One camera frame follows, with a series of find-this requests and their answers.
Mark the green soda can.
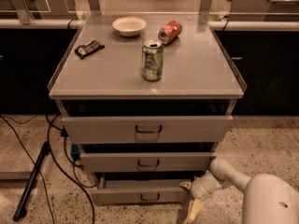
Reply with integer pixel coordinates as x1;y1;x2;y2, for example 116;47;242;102
141;40;164;81

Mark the grey middle drawer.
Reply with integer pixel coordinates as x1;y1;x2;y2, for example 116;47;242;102
80;152;215;173

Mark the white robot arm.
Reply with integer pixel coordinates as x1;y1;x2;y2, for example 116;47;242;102
179;158;299;224

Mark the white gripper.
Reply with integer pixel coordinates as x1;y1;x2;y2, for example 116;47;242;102
179;171;225;224

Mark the grey drawer cabinet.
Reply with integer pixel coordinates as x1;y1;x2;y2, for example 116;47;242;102
47;13;248;195

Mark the grey bottom drawer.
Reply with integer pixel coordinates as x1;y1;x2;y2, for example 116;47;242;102
90;177;191;205

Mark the white bowl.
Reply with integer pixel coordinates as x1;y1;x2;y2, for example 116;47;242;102
112;17;147;37

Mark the black floor cable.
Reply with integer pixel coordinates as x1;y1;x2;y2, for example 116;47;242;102
0;114;96;224

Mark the grey top drawer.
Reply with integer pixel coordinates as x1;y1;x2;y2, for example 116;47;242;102
63;116;233;144

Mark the orange soda can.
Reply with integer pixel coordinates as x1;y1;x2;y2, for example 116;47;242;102
158;21;182;45

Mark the blue plug box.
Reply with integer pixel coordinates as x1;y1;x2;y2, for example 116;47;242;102
70;144;80;161

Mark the black bar on floor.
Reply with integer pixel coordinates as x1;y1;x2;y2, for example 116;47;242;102
13;142;50;222

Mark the dark snack bag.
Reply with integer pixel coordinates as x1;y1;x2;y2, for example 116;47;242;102
75;40;105;60

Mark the white horizontal rail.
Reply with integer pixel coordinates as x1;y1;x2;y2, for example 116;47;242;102
0;20;299;32

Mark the grey drawer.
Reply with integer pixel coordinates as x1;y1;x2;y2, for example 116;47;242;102
90;177;191;205
80;152;215;173
63;116;233;144

